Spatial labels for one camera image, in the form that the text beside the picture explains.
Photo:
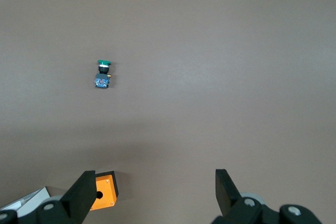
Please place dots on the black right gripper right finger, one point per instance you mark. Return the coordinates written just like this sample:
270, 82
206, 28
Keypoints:
228, 197

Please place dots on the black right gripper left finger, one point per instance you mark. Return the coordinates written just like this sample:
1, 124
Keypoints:
76, 200

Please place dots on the green push button switch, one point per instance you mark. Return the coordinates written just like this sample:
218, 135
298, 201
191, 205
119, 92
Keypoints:
103, 77

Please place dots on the white drawer cabinet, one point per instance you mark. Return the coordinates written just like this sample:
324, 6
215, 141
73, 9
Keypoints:
34, 200

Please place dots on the orange button enclosure box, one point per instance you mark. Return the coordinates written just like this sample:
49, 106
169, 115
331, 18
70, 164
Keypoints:
105, 192

